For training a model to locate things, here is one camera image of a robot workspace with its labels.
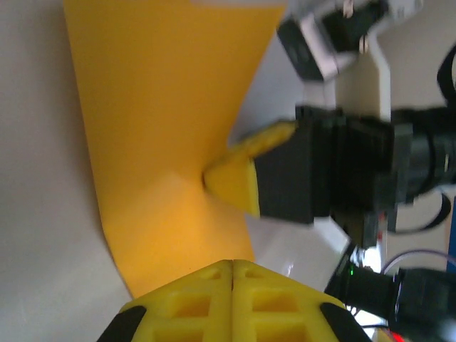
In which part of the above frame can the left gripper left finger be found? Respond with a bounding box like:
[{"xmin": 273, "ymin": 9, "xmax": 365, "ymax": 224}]
[{"xmin": 95, "ymin": 259, "xmax": 234, "ymax": 342}]

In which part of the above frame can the orange square paper sheet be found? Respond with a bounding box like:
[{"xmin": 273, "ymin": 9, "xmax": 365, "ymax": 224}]
[{"xmin": 63, "ymin": 0, "xmax": 286, "ymax": 301}]

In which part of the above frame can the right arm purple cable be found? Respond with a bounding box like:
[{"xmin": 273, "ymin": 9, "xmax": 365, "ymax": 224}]
[{"xmin": 381, "ymin": 248, "xmax": 450, "ymax": 276}]

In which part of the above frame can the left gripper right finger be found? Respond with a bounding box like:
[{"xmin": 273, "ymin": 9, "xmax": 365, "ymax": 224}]
[{"xmin": 231, "ymin": 259, "xmax": 373, "ymax": 342}]

